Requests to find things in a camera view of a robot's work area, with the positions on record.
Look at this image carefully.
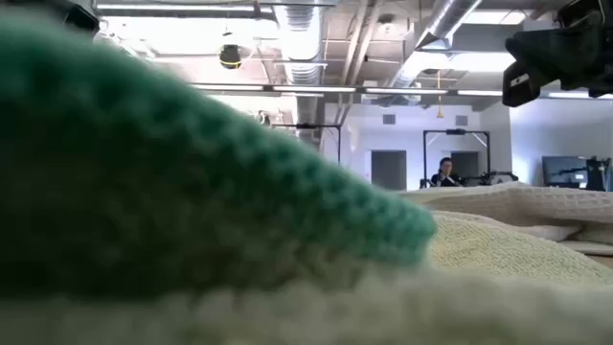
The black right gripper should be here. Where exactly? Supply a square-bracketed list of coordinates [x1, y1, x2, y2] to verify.
[501, 0, 613, 108]

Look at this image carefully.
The green microfiber towel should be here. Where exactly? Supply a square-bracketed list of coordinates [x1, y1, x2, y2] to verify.
[0, 9, 438, 301]

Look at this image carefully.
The background computer monitor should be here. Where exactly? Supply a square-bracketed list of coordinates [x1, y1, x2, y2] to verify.
[541, 155, 589, 189]

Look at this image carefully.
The gray door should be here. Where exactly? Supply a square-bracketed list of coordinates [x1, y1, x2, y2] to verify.
[371, 149, 408, 192]
[449, 151, 480, 181]

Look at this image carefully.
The ceiling light strip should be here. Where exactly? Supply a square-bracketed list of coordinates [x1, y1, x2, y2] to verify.
[189, 83, 613, 101]

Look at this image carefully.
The person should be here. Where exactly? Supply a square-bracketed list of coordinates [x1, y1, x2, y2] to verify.
[429, 156, 465, 189]

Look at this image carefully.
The black ceiling device yellow band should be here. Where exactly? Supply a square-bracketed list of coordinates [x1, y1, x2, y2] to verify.
[218, 43, 243, 71]

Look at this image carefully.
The yellow hanging cord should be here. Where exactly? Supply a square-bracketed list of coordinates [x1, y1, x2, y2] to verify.
[435, 69, 444, 120]

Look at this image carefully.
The silver ventilation duct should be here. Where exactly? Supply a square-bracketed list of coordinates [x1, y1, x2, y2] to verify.
[382, 0, 485, 95]
[270, 0, 331, 145]

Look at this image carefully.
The black gantry frame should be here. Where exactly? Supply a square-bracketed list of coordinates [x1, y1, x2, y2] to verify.
[270, 123, 343, 167]
[421, 127, 492, 189]

